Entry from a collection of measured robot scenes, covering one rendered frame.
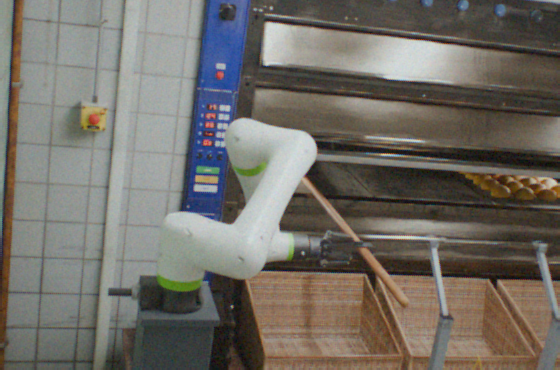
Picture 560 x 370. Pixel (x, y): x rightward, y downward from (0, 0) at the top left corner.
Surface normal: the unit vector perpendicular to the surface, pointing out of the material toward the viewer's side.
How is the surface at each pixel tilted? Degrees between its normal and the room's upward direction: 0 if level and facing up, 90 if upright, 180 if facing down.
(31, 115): 90
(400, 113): 70
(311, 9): 90
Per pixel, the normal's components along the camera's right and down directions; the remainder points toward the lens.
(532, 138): 0.27, -0.04
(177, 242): -0.32, 0.18
